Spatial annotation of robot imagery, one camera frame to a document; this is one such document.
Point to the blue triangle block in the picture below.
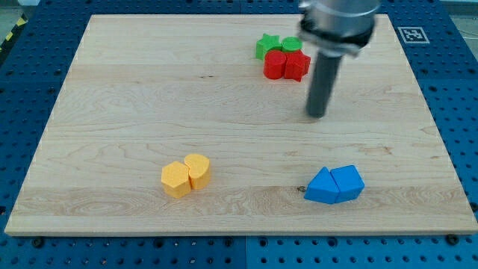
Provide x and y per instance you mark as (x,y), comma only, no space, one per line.
(322,188)

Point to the red star block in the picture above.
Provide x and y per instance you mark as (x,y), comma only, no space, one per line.
(297,65)

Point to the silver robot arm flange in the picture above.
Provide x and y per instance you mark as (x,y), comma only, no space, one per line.
(338,27)

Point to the red cylinder block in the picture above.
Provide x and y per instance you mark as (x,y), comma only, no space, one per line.
(274,64)

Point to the blue pentagon block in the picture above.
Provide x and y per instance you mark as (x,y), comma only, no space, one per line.
(349,182)

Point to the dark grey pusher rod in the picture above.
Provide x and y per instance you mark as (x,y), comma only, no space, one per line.
(322,83)

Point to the white fiducial marker tag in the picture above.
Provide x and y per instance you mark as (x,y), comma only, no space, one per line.
(413,35)

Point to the yellow pentagon block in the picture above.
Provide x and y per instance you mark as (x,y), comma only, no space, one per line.
(175,179)

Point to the wooden board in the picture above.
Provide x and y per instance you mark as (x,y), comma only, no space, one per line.
(144,91)

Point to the green cylinder block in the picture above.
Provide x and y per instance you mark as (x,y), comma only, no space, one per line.
(291,44)

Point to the green star block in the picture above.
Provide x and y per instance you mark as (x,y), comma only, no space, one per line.
(265,44)

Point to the yellow heart block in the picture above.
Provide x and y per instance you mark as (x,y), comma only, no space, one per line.
(199,170)

